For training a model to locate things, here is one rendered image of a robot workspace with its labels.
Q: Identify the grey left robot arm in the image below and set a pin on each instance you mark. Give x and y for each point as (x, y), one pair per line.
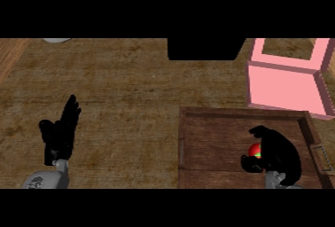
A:
(51, 177)

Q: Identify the pink cardboard box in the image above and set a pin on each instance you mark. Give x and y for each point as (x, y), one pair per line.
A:
(289, 79)

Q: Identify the pale grey round object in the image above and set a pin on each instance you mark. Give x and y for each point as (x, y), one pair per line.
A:
(57, 40)

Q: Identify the red tomato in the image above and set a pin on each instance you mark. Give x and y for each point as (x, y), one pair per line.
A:
(255, 150)

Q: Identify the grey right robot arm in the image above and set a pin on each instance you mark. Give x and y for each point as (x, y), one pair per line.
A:
(277, 180)

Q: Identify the black appliance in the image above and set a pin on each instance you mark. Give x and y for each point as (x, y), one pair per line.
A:
(206, 48)

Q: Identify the brown wooden tray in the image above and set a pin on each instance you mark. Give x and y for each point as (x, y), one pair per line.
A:
(244, 147)

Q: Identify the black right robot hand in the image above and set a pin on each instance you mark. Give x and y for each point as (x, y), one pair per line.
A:
(280, 153)

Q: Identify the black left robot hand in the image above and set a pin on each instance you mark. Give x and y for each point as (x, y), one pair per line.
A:
(61, 139)

